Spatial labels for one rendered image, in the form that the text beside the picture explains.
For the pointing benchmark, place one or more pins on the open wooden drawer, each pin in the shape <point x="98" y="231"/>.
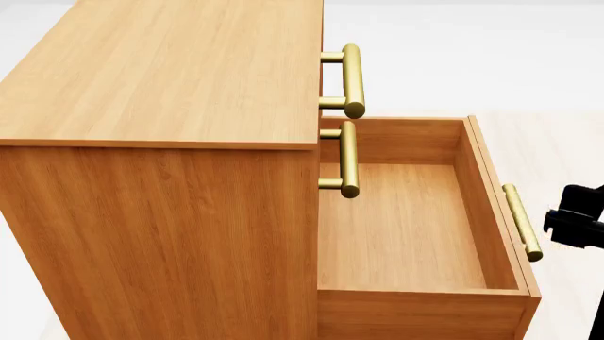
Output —
<point x="401" y="230"/>

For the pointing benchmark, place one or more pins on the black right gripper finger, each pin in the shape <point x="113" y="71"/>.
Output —
<point x="578" y="230"/>

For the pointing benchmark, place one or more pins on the wooden three-drawer cabinet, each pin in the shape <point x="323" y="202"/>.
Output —
<point x="160" y="148"/>

